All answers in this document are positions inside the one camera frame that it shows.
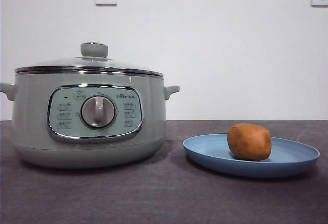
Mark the pale green electric steamer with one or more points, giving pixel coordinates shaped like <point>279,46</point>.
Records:
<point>30,121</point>

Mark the glass lid with green knob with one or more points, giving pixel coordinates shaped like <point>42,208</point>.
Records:
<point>94,49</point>

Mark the blue round plate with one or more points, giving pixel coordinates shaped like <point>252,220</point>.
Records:
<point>207,152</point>

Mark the brown potato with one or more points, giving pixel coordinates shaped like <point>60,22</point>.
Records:
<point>248,142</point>

